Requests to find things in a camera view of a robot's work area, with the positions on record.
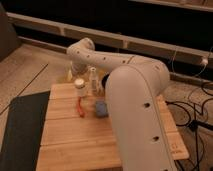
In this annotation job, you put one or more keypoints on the dark round bowl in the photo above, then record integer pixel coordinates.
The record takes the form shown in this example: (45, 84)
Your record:
(104, 81)

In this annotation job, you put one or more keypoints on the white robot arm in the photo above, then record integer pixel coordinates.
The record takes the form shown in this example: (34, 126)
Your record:
(131, 89)

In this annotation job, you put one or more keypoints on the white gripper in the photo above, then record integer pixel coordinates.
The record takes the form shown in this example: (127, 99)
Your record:
(78, 66)

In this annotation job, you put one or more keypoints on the white ceramic cup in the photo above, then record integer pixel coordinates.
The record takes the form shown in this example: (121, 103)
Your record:
(80, 86)

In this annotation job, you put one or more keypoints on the black floor mat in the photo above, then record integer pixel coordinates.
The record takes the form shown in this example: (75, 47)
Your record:
(23, 132)

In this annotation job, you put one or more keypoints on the blue sponge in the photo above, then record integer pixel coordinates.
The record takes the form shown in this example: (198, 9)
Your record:
(101, 109)

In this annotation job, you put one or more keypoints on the white wall shelf rail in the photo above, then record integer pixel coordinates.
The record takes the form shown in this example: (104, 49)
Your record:
(139, 45)

